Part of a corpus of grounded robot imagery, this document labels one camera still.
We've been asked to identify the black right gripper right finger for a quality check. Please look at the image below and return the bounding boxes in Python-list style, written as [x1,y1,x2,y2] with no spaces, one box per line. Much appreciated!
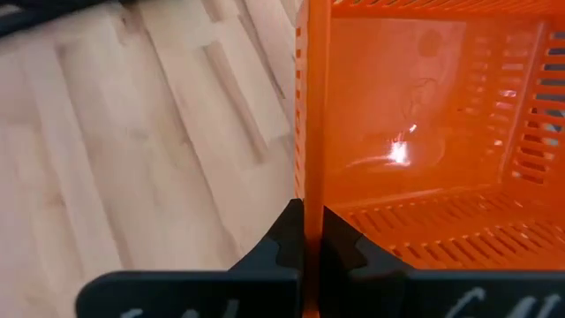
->
[319,205,565,318]

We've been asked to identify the orange slotted plastic basket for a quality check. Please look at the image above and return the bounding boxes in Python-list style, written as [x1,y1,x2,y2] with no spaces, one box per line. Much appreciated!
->
[292,0,565,318]

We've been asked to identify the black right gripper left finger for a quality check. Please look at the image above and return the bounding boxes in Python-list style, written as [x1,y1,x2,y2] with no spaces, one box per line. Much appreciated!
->
[75,197,305,318]

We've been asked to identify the black slotted plastic basket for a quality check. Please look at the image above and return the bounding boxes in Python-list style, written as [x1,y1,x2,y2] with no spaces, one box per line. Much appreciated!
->
[0,0,136,39]

